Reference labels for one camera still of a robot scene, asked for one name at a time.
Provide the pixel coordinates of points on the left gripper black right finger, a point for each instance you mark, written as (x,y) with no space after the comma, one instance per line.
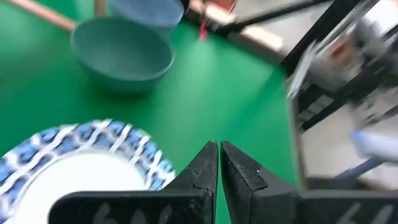
(248,193)

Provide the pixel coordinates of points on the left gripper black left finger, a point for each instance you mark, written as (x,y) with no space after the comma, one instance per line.
(186,199)

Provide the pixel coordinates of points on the blue patterned paper bowl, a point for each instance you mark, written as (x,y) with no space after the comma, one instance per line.
(77,174)

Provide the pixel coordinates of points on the teal bowl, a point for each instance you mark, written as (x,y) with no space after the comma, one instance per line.
(121,49)

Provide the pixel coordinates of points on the wooden slatted shelf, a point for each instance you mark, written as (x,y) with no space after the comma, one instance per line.
(46,14)

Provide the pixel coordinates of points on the green table mat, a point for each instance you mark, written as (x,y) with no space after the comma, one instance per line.
(217,93)

